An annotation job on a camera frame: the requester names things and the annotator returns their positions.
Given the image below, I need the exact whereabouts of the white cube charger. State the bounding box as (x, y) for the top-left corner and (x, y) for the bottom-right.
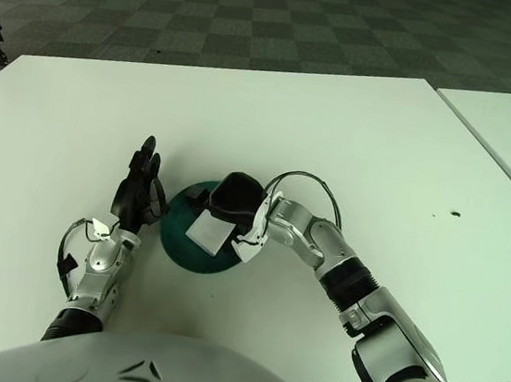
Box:
(182, 207), (239, 259)

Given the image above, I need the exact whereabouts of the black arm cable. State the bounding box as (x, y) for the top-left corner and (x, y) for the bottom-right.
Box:
(51, 216), (118, 304)
(260, 167), (349, 233)

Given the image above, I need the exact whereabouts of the white table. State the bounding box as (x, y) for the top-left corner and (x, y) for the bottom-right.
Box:
(422, 82), (511, 218)

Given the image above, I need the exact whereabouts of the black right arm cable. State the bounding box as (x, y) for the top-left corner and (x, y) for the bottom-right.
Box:
(260, 167), (349, 233)

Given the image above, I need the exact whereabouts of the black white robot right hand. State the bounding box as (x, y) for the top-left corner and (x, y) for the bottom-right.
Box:
(179, 166), (285, 268)

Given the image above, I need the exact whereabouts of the silver robot torso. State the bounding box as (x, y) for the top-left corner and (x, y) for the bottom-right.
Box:
(0, 312), (343, 382)

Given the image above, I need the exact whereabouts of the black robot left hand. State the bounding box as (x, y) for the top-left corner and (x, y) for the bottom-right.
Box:
(108, 130), (179, 239)

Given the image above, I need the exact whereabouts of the green round plate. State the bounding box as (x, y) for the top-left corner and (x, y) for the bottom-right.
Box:
(155, 174), (262, 280)

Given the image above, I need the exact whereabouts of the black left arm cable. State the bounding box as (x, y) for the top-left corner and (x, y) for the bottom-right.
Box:
(51, 216), (118, 304)

